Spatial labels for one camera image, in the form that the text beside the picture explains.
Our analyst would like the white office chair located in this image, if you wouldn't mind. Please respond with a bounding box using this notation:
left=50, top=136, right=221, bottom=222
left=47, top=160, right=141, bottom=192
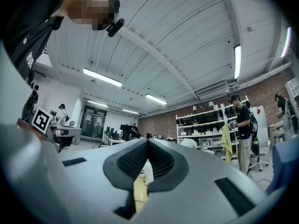
left=249, top=127, right=269, bottom=172

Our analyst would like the blue cloth covered table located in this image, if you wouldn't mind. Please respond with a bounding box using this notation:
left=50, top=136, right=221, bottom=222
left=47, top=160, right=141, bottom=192
left=266, top=140, right=299, bottom=195

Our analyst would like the ceiling air conditioner vent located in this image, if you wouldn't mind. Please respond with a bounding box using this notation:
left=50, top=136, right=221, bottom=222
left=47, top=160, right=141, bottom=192
left=195, top=81, right=228, bottom=100

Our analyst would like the white shelving unit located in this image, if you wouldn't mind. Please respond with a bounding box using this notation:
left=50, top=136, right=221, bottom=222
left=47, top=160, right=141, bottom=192
left=175, top=99, right=249, bottom=160

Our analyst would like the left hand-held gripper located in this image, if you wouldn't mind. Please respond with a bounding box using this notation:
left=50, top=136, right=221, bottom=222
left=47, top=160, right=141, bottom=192
left=31, top=107, right=83, bottom=153

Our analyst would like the person's head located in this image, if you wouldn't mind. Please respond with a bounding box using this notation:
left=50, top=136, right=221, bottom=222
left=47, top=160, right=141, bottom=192
left=50, top=0, right=121, bottom=32

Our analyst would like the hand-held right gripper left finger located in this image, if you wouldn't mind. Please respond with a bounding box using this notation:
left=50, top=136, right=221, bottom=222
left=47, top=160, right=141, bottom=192
left=0, top=124, right=149, bottom=224

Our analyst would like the black head-mounted camera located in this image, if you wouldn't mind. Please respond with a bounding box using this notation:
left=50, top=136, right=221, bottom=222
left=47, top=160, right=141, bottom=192
left=106, top=18, right=126, bottom=38

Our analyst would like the person's left forearm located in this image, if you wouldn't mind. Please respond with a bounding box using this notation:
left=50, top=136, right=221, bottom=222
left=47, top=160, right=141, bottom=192
left=16, top=119, right=46, bottom=141

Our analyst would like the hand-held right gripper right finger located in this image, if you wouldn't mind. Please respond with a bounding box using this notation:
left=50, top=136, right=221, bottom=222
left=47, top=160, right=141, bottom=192
left=137, top=138, right=288, bottom=224

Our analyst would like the white board panel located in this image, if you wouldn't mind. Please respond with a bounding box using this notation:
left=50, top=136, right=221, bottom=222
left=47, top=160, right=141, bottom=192
left=251, top=105, right=267, bottom=129

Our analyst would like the dark glass double door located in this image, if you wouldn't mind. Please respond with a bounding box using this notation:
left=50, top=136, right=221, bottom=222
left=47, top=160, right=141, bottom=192
left=80, top=105, right=107, bottom=139

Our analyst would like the grey shell chair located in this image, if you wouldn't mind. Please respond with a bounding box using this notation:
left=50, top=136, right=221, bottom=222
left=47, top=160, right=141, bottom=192
left=180, top=138, right=198, bottom=149

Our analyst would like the person's black shirt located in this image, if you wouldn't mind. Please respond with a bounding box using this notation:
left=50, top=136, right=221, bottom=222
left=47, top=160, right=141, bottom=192
left=1, top=0, right=79, bottom=85

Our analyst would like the yellow hanging cloth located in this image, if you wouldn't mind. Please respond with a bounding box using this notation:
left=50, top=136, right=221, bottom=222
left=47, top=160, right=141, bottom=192
left=221, top=124, right=234, bottom=165

